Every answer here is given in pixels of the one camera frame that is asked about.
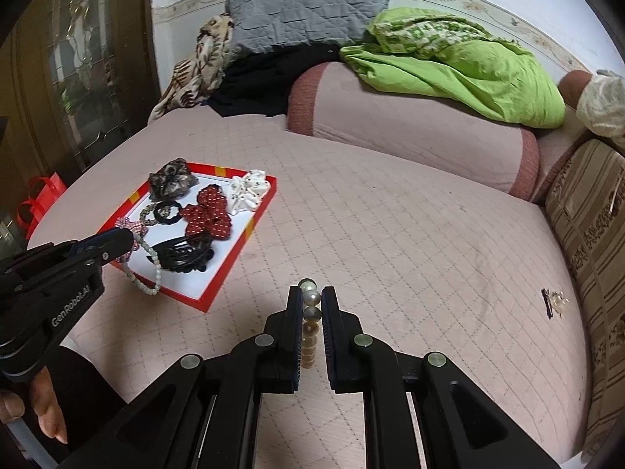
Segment red bag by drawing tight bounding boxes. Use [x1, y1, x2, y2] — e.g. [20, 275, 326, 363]
[17, 172, 66, 240]

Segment person's left hand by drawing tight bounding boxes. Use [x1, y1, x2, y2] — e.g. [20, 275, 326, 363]
[0, 366, 69, 445]

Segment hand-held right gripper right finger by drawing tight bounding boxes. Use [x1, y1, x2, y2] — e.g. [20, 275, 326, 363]
[322, 289, 560, 469]

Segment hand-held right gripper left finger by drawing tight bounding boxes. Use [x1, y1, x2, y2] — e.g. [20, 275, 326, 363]
[61, 286, 302, 469]

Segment beige leaf print cloth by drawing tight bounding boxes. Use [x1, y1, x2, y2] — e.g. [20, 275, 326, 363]
[148, 14, 236, 120]

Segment pink bolster pillow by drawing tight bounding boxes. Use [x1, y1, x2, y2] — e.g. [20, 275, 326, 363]
[286, 61, 540, 201]
[532, 69, 594, 203]

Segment small black hair clip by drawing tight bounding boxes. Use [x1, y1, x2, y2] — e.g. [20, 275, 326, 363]
[541, 288, 571, 319]

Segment black hair claw clip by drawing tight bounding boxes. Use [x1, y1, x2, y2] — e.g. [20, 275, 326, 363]
[150, 233, 216, 273]

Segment red polka dot bow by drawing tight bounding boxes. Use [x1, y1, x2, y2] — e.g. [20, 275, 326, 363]
[178, 184, 232, 240]

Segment white bead bracelet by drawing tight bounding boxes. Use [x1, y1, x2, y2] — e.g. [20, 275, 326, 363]
[120, 234, 164, 297]

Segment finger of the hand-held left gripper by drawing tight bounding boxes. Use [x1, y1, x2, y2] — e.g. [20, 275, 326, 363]
[68, 227, 135, 267]

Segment wooden glass door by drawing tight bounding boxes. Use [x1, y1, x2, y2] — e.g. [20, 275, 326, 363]
[0, 0, 162, 255]

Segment red box lid tray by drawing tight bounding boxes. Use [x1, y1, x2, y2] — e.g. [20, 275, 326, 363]
[95, 161, 278, 312]

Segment black ring hair tie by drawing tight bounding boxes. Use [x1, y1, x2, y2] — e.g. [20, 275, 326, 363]
[154, 199, 184, 226]

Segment grey quilted pillow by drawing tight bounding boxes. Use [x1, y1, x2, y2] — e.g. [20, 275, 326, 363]
[225, 0, 391, 59]

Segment person's dark clothing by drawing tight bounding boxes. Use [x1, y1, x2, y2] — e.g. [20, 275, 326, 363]
[54, 347, 129, 450]

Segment white dotted scrunchie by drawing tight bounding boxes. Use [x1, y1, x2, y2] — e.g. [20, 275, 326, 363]
[225, 169, 271, 216]

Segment dark grey scrunchie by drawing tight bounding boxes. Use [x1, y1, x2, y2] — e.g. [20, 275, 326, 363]
[148, 157, 200, 202]

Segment cream cloth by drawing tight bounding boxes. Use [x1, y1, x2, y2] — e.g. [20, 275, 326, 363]
[575, 69, 625, 138]

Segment brown striped cushion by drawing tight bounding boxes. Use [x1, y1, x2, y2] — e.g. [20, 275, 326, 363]
[544, 138, 625, 460]

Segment red plaid scrunchie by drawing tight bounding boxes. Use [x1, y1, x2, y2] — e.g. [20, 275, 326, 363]
[114, 215, 147, 262]

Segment black cloth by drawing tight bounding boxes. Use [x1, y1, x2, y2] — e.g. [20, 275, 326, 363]
[207, 44, 343, 118]

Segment large pearl bracelet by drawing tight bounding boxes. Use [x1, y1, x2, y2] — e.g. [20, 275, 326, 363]
[299, 278, 323, 369]

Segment green blanket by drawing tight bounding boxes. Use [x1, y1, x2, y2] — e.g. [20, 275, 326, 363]
[339, 7, 567, 129]

